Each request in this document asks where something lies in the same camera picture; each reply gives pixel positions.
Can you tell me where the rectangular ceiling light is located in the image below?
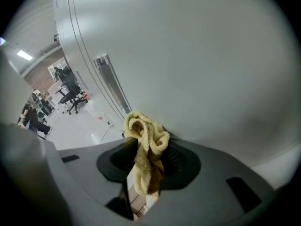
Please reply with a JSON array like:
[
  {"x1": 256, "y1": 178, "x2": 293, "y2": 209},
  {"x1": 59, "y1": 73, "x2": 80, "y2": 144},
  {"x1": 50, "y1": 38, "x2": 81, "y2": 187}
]
[{"x1": 16, "y1": 50, "x2": 34, "y2": 62}]

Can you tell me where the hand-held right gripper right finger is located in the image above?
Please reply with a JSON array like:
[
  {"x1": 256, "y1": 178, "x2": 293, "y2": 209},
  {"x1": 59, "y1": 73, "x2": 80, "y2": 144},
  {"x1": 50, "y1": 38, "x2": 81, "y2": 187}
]
[{"x1": 143, "y1": 136, "x2": 276, "y2": 226}]

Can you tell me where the black office chair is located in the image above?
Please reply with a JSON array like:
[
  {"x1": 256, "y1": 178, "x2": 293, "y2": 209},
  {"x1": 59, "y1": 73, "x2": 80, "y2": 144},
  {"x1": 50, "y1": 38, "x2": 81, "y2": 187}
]
[{"x1": 55, "y1": 65, "x2": 89, "y2": 115}]

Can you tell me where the clear plastic bag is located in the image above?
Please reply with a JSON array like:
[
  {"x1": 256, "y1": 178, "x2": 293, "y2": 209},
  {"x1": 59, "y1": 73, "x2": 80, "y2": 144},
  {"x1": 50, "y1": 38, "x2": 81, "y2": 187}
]
[{"x1": 83, "y1": 101, "x2": 100, "y2": 118}]

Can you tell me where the white desk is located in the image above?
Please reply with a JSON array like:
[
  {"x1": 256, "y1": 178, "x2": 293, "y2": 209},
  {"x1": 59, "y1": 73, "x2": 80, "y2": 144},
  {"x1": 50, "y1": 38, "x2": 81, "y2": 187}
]
[{"x1": 46, "y1": 82, "x2": 64, "y2": 105}]

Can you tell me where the yellow cloth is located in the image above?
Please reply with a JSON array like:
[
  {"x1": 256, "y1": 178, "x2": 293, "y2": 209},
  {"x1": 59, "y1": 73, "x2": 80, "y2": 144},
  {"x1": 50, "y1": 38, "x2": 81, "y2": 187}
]
[{"x1": 123, "y1": 111, "x2": 171, "y2": 196}]

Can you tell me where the white shelf unit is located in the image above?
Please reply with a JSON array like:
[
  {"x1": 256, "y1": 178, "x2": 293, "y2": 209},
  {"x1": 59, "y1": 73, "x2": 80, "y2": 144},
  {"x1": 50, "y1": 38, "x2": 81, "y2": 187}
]
[{"x1": 47, "y1": 57, "x2": 69, "y2": 82}]

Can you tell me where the metal recessed door handle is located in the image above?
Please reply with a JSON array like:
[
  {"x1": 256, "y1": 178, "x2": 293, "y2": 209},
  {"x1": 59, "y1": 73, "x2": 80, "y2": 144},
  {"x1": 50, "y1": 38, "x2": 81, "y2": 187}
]
[{"x1": 93, "y1": 53, "x2": 132, "y2": 115}]

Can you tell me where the white cable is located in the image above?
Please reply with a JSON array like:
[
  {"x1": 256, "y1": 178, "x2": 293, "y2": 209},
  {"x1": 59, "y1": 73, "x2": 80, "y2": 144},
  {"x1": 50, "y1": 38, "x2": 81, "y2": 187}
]
[{"x1": 98, "y1": 120, "x2": 115, "y2": 145}]

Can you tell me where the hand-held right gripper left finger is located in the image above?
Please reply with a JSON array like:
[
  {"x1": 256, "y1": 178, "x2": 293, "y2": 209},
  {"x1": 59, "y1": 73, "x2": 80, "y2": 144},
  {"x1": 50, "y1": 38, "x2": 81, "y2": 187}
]
[{"x1": 56, "y1": 137, "x2": 139, "y2": 222}]

